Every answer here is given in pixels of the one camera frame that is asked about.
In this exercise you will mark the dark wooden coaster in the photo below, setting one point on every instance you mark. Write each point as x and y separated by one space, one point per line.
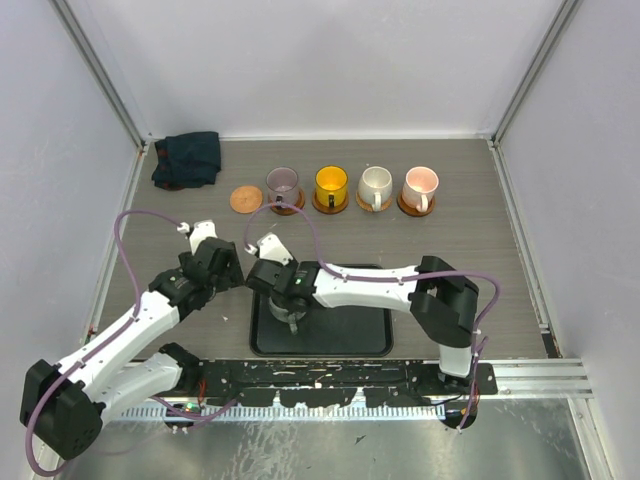
413 212
280 206
329 210

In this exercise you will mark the yellow mug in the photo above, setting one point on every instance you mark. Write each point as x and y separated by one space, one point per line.
331 186

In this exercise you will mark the perforated cable duct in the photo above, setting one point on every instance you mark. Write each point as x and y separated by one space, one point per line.
154 411

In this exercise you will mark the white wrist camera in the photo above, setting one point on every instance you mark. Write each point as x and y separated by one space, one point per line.
270 248
198 232

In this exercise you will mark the grey stoneware mug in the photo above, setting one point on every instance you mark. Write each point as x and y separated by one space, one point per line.
290 320

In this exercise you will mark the white speckled mug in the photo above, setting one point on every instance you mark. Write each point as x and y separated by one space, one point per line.
375 186

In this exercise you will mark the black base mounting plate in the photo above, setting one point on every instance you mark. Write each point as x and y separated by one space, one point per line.
259 383

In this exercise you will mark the aluminium frame rail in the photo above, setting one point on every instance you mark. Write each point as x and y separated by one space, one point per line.
536 379

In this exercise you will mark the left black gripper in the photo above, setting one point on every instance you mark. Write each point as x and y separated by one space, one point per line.
231 276

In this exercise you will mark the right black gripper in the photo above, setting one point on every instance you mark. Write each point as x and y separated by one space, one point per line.
294 264

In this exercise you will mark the dark blue folded cloth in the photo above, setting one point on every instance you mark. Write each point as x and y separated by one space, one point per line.
187 161

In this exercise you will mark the purple mug black handle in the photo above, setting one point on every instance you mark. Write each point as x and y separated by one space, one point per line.
283 186

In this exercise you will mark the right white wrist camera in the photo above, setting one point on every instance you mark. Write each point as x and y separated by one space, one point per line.
270 248

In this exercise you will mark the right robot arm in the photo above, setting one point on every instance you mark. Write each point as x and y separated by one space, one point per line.
441 300

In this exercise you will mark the light orange coaster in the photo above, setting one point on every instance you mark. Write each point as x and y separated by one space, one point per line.
246 199

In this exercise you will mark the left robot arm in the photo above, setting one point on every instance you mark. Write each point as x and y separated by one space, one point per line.
67 404

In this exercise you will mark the pink ceramic mug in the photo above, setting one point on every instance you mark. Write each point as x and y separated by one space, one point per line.
419 188

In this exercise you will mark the woven rattan coaster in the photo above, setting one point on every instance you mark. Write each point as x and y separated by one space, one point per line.
367 207

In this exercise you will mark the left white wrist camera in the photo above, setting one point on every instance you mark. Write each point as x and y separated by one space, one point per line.
198 232

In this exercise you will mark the black plastic tray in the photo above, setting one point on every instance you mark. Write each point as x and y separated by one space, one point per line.
346 331

